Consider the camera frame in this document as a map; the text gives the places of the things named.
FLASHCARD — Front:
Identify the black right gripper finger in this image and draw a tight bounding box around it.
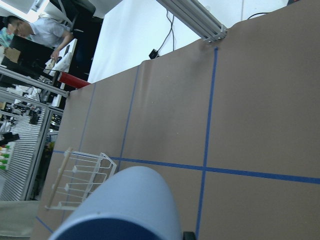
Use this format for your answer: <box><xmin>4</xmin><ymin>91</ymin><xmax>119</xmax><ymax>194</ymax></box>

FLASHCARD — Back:
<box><xmin>183</xmin><ymin>231</ymin><xmax>196</xmax><ymax>240</ymax></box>

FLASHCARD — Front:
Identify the light blue plastic cup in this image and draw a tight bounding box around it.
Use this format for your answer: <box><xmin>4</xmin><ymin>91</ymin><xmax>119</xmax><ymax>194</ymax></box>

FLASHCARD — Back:
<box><xmin>50</xmin><ymin>166</ymin><xmax>183</xmax><ymax>240</ymax></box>

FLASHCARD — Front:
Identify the black power adapter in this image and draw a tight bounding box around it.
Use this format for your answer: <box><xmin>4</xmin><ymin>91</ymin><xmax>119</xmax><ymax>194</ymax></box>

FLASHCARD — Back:
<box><xmin>148</xmin><ymin>49</ymin><xmax>160</xmax><ymax>60</ymax></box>

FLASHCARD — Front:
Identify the red roll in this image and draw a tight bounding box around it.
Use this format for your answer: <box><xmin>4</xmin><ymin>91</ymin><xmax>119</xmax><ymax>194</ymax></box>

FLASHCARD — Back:
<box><xmin>58</xmin><ymin>72</ymin><xmax>91</xmax><ymax>89</ymax></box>

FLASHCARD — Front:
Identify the black computer monitor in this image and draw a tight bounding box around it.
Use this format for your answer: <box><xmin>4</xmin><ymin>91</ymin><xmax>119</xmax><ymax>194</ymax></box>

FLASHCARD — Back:
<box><xmin>1</xmin><ymin>35</ymin><xmax>53</xmax><ymax>80</ymax></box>

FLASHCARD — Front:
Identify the person in white shirt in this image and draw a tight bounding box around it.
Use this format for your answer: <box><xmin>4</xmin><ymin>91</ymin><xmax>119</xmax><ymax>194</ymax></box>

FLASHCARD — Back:
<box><xmin>3</xmin><ymin>15</ymin><xmax>74</xmax><ymax>62</ymax></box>

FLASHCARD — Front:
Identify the white wire cup holder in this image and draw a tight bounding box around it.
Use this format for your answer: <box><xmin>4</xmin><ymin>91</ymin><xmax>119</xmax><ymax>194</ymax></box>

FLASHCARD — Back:
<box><xmin>45</xmin><ymin>147</ymin><xmax>117</xmax><ymax>211</ymax></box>

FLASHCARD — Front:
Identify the aluminium fence frame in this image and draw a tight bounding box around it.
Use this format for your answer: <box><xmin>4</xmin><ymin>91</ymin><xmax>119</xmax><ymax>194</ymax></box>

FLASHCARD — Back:
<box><xmin>0</xmin><ymin>66</ymin><xmax>69</xmax><ymax>201</ymax></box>

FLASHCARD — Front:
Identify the black cable on wall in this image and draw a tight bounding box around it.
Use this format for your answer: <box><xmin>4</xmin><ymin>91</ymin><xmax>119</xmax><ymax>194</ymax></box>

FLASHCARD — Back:
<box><xmin>156</xmin><ymin>7</ymin><xmax>176</xmax><ymax>57</ymax></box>

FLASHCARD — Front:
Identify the aluminium frame post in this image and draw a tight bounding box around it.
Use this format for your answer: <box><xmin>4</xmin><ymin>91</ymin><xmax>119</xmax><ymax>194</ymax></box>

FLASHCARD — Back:
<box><xmin>157</xmin><ymin>0</ymin><xmax>228</xmax><ymax>43</ymax></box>

